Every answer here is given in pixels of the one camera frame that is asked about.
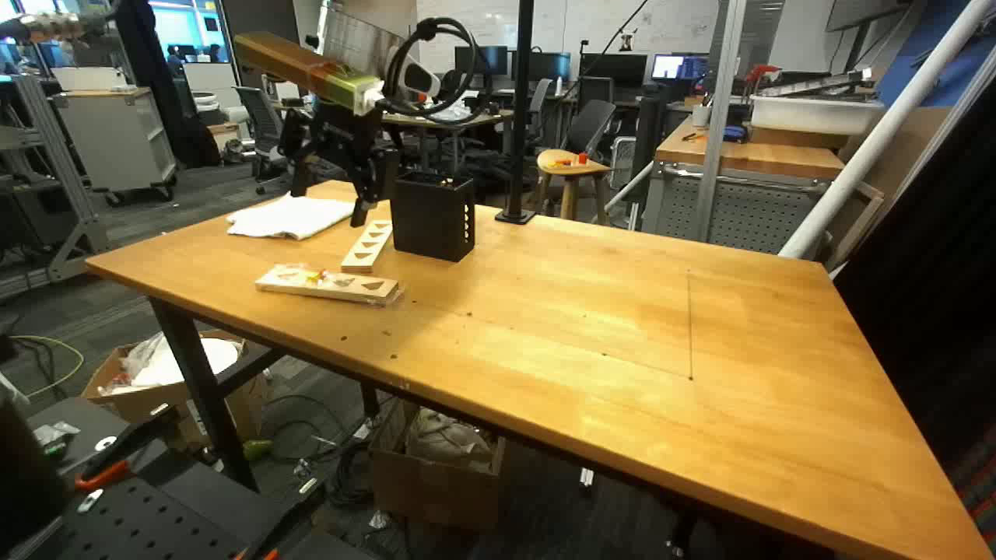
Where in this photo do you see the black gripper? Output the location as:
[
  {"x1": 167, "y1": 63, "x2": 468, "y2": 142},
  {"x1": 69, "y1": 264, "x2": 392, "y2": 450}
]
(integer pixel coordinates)
[{"x1": 277, "y1": 97, "x2": 405, "y2": 231}]

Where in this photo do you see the white towel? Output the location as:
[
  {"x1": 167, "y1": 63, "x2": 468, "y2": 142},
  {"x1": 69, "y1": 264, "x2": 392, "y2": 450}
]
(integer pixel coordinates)
[{"x1": 224, "y1": 192, "x2": 358, "y2": 242}]

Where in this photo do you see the black basket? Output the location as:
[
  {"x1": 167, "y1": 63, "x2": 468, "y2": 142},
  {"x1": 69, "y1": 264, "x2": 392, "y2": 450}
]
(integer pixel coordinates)
[{"x1": 388, "y1": 171, "x2": 479, "y2": 264}]

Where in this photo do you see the wooden board with triangle cutouts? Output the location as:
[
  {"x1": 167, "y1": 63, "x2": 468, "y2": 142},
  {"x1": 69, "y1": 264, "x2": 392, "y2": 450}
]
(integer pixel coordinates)
[{"x1": 338, "y1": 217, "x2": 397, "y2": 278}]

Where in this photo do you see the wooden puzzle board with pieces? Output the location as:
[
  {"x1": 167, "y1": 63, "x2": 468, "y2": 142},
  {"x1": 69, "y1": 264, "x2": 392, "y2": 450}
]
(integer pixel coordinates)
[{"x1": 253, "y1": 263, "x2": 405, "y2": 310}]

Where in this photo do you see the grey office chair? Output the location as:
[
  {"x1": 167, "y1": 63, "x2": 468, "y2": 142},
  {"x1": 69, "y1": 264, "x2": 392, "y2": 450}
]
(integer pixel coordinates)
[{"x1": 232, "y1": 85, "x2": 289, "y2": 183}]

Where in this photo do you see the black vertical pole stand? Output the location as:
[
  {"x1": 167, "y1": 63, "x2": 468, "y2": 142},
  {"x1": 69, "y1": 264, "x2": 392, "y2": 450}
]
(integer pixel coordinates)
[{"x1": 494, "y1": 0, "x2": 541, "y2": 226}]

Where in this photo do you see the white cabinet on wheels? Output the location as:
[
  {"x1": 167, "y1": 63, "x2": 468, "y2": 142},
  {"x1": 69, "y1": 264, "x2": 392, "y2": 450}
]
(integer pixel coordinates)
[{"x1": 49, "y1": 67, "x2": 179, "y2": 207}]

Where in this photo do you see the black table leg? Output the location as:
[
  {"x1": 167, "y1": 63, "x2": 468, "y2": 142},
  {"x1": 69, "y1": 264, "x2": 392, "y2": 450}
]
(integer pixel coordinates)
[{"x1": 149, "y1": 298, "x2": 260, "y2": 493}]

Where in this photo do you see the round wooden stool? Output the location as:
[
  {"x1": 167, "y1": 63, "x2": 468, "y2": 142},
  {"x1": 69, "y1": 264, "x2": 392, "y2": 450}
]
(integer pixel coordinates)
[{"x1": 534, "y1": 146, "x2": 612, "y2": 225}]

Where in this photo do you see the dark office chair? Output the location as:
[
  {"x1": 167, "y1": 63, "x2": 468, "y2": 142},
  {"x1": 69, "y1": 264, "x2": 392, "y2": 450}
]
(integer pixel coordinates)
[{"x1": 561, "y1": 97, "x2": 618, "y2": 161}]

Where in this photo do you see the cardboard box with white bag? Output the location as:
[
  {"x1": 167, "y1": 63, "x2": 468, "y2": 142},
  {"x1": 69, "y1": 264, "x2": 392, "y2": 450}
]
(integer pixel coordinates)
[{"x1": 77, "y1": 333, "x2": 266, "y2": 448}]

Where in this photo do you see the grey metal rack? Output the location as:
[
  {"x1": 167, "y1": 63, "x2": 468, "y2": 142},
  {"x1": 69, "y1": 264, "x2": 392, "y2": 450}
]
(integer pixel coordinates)
[{"x1": 0, "y1": 72, "x2": 112, "y2": 306}]

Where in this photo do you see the brown cardboard box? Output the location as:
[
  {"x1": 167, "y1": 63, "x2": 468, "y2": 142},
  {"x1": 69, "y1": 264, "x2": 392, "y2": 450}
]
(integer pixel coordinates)
[{"x1": 367, "y1": 402, "x2": 511, "y2": 538}]

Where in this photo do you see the lit computer monitor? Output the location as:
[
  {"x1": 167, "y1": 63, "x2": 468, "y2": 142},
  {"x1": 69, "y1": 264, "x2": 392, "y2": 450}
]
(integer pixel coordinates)
[{"x1": 647, "y1": 50, "x2": 712, "y2": 87}]

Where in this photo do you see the black pegboard panel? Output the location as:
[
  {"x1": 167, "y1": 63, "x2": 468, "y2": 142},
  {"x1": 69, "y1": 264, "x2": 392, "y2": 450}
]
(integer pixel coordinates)
[{"x1": 28, "y1": 462, "x2": 314, "y2": 560}]

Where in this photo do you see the grey vertical pillar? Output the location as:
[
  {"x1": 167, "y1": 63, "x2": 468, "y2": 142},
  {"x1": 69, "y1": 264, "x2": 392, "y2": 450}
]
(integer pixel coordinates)
[{"x1": 690, "y1": 0, "x2": 751, "y2": 242}]

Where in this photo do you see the wooden top workbench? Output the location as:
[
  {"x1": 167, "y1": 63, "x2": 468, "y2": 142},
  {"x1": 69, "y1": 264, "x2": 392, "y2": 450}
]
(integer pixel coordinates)
[{"x1": 638, "y1": 123, "x2": 849, "y2": 257}]

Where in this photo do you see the white plastic bin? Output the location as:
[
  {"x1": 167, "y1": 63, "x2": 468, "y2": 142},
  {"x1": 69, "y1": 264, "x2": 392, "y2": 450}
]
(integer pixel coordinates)
[{"x1": 747, "y1": 92, "x2": 886, "y2": 137}]

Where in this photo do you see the white diagonal pole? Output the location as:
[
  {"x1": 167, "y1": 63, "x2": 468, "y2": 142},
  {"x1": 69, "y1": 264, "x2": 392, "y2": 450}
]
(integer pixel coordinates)
[{"x1": 773, "y1": 0, "x2": 996, "y2": 263}]

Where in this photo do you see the orange green wrist mount plate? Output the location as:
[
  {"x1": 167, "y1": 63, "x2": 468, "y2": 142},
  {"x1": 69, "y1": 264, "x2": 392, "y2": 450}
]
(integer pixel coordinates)
[{"x1": 326, "y1": 67, "x2": 384, "y2": 118}]

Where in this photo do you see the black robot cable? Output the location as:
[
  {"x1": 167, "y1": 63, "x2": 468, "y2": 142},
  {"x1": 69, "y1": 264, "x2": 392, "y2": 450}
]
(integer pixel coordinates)
[{"x1": 378, "y1": 15, "x2": 481, "y2": 118}]

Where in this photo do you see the orange handled tool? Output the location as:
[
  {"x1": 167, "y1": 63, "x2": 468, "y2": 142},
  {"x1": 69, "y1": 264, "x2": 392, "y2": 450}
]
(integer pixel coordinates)
[{"x1": 72, "y1": 459, "x2": 137, "y2": 496}]

